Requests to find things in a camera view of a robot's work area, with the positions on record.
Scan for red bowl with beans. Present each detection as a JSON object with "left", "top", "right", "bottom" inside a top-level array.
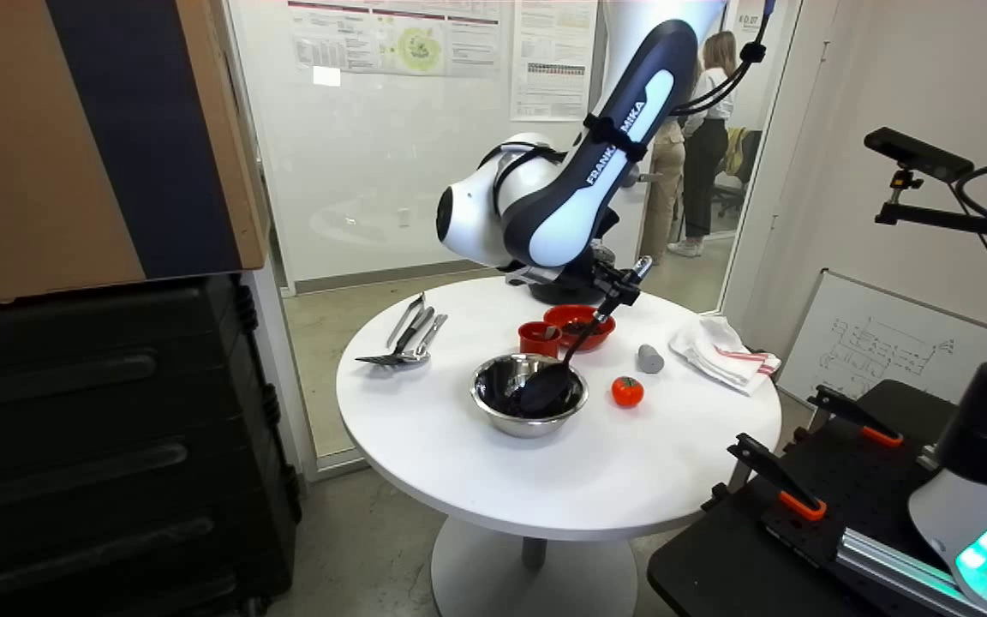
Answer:
[{"left": 546, "top": 305, "right": 618, "bottom": 352}]

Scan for orange black clamp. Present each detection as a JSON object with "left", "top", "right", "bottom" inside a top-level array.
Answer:
[
  {"left": 808, "top": 382, "right": 905, "bottom": 450},
  {"left": 729, "top": 432, "right": 831, "bottom": 523}
]

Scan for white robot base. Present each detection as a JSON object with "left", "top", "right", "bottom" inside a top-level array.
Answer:
[{"left": 905, "top": 321, "right": 987, "bottom": 617}]

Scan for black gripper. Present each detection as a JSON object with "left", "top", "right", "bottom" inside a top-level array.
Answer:
[{"left": 506, "top": 258, "right": 655, "bottom": 305}]

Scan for orange toy tomato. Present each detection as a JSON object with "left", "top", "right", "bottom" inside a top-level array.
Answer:
[{"left": 612, "top": 377, "right": 644, "bottom": 408}]

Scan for aluminium rail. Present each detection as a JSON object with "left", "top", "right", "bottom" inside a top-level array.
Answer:
[{"left": 834, "top": 528, "right": 984, "bottom": 617}]

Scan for metal tongs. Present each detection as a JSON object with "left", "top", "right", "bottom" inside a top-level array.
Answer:
[{"left": 371, "top": 299, "right": 446, "bottom": 371}]

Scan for silver metal bowl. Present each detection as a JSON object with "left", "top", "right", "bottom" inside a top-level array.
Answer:
[{"left": 470, "top": 352, "right": 585, "bottom": 437}]

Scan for white red striped towel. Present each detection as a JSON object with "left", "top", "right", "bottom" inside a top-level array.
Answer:
[{"left": 669, "top": 310, "right": 782, "bottom": 393}]

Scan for black perforated breadboard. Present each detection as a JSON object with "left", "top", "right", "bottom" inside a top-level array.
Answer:
[{"left": 649, "top": 381, "right": 952, "bottom": 617}]

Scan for grey small pouch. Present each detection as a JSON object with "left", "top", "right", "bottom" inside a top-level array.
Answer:
[{"left": 633, "top": 341, "right": 665, "bottom": 374}]

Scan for black camera on stand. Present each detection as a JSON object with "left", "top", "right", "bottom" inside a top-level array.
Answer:
[{"left": 863, "top": 127, "right": 974, "bottom": 183}]

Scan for white whiteboard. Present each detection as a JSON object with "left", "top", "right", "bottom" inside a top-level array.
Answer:
[{"left": 777, "top": 268, "right": 987, "bottom": 401}]

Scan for orange black clamp left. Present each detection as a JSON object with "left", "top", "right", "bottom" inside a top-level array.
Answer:
[{"left": 729, "top": 432, "right": 831, "bottom": 523}]

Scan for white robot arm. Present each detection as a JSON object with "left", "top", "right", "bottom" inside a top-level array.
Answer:
[{"left": 436, "top": 17, "right": 701, "bottom": 310}]

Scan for white round table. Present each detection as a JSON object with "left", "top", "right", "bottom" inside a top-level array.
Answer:
[{"left": 337, "top": 276, "right": 782, "bottom": 617}]

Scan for cardboard box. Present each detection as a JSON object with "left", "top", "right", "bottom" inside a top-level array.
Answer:
[{"left": 0, "top": 0, "right": 267, "bottom": 300}]

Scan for black storage case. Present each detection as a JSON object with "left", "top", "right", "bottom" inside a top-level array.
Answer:
[{"left": 0, "top": 276, "right": 300, "bottom": 617}]

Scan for person in white shirt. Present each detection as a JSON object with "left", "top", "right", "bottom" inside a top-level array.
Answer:
[{"left": 669, "top": 29, "right": 738, "bottom": 258}]

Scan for red cup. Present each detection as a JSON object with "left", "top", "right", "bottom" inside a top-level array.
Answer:
[{"left": 517, "top": 321, "right": 564, "bottom": 356}]

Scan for orange black clamp right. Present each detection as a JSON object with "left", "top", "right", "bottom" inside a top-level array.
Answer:
[{"left": 808, "top": 382, "right": 905, "bottom": 450}]

